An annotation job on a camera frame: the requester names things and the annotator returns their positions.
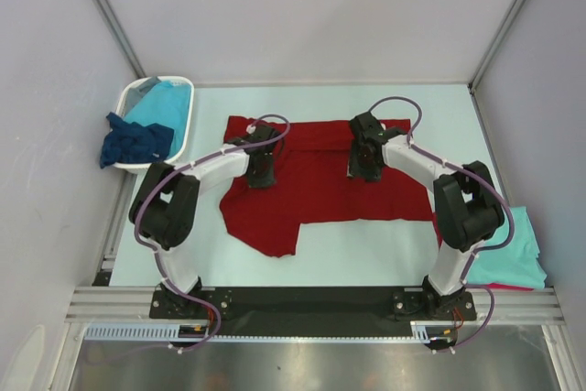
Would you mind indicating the turquoise t shirt in basket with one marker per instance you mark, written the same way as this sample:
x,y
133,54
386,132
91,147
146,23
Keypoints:
x,y
166,104

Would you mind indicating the white laundry basket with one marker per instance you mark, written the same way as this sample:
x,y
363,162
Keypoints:
x,y
176,79

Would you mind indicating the aluminium frame rail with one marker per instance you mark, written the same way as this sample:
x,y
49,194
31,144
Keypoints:
x,y
120,304

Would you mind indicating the navy blue t shirt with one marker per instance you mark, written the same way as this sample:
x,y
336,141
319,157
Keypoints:
x,y
133,143

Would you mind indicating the pink folded t shirt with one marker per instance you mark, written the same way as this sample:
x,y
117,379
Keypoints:
x,y
507,287

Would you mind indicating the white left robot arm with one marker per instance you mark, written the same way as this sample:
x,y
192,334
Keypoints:
x,y
164,209

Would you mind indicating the grey t shirt in basket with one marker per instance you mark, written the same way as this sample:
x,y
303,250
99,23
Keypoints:
x,y
136,93

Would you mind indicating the light blue folded t shirt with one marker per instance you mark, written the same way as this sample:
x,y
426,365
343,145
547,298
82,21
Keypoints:
x,y
515,265

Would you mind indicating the red t shirt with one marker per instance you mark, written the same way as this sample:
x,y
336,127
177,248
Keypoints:
x,y
312,186

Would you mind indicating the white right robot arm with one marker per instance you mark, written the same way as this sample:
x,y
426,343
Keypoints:
x,y
468,209

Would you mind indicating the white slotted cable duct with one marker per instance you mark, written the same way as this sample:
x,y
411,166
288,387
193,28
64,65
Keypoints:
x,y
393,332

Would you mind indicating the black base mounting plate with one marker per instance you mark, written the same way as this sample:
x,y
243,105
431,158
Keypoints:
x,y
313,307

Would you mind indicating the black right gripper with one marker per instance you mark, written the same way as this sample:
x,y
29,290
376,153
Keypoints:
x,y
355,169

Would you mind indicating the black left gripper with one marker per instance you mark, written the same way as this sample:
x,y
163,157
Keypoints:
x,y
267,179

